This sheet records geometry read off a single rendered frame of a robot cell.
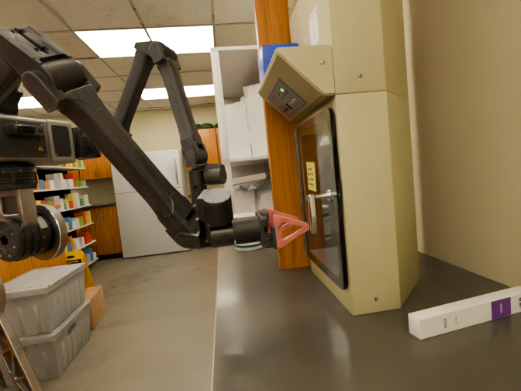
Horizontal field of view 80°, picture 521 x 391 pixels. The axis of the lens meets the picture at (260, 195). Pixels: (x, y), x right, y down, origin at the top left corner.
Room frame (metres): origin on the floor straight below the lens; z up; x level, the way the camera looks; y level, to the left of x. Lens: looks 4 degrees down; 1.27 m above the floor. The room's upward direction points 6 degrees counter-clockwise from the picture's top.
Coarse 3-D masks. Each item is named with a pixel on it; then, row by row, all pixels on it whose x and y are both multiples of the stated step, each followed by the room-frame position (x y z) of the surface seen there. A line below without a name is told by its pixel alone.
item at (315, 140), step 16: (320, 112) 0.71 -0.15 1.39; (304, 128) 0.85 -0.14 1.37; (320, 128) 0.71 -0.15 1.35; (304, 144) 0.87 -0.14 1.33; (320, 144) 0.72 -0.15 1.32; (304, 160) 0.88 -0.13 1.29; (320, 160) 0.73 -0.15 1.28; (336, 160) 0.65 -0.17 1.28; (304, 176) 0.90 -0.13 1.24; (320, 176) 0.74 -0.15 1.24; (336, 176) 0.65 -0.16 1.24; (304, 192) 0.91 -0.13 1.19; (320, 192) 0.76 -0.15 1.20; (336, 192) 0.65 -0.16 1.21; (304, 208) 0.93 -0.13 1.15; (320, 208) 0.77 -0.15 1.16; (336, 208) 0.65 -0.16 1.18; (320, 224) 0.78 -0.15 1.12; (336, 224) 0.66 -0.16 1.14; (320, 240) 0.79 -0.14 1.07; (336, 240) 0.67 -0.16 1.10; (320, 256) 0.80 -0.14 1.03; (336, 256) 0.68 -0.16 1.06; (336, 272) 0.68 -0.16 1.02
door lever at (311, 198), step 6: (330, 192) 0.68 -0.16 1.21; (306, 198) 0.69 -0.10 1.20; (312, 198) 0.68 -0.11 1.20; (318, 198) 0.68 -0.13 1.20; (324, 198) 0.69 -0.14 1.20; (330, 198) 0.68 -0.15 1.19; (312, 204) 0.68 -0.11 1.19; (312, 210) 0.68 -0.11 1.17; (312, 216) 0.68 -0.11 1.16; (312, 222) 0.68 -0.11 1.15; (312, 228) 0.68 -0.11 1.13
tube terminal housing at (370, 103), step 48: (336, 0) 0.64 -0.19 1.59; (384, 0) 0.68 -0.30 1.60; (336, 48) 0.64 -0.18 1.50; (384, 48) 0.66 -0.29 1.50; (336, 96) 0.64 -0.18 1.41; (384, 96) 0.65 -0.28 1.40; (384, 144) 0.65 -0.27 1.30; (384, 192) 0.65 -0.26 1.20; (384, 240) 0.65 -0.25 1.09; (336, 288) 0.73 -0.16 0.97; (384, 288) 0.65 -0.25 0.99
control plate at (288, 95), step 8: (280, 80) 0.73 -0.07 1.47; (280, 88) 0.78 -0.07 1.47; (288, 88) 0.74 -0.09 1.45; (272, 96) 0.87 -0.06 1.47; (280, 96) 0.82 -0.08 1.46; (288, 96) 0.78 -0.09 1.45; (296, 96) 0.74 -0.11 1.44; (280, 104) 0.87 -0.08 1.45; (288, 104) 0.83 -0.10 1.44; (296, 104) 0.79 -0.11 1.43; (304, 104) 0.75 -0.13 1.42; (288, 112) 0.88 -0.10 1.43
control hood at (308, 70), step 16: (288, 48) 0.63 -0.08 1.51; (304, 48) 0.63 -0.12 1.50; (320, 48) 0.64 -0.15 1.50; (272, 64) 0.69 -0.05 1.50; (288, 64) 0.64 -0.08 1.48; (304, 64) 0.63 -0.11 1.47; (320, 64) 0.64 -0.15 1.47; (272, 80) 0.77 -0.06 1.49; (288, 80) 0.70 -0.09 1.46; (304, 80) 0.64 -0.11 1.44; (320, 80) 0.64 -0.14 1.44; (304, 96) 0.71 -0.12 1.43; (320, 96) 0.66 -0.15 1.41; (304, 112) 0.82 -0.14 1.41
